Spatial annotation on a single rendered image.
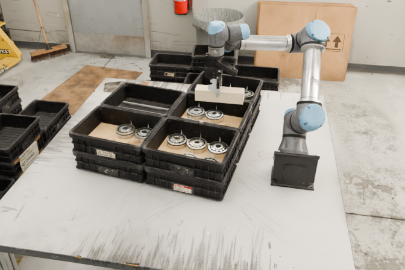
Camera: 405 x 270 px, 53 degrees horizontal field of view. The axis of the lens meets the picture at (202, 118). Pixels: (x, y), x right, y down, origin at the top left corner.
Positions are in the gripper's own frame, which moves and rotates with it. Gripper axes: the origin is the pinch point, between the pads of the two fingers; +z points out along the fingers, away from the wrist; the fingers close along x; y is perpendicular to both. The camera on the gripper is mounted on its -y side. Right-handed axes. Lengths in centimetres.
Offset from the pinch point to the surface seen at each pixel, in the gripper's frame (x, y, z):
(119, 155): 29, 45, 24
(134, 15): -284, 140, 55
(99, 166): 28, 57, 33
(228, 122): -13.3, -3.9, 25.8
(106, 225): 60, 41, 39
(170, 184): 33, 19, 35
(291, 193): 25, -39, 39
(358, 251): -9, -89, 109
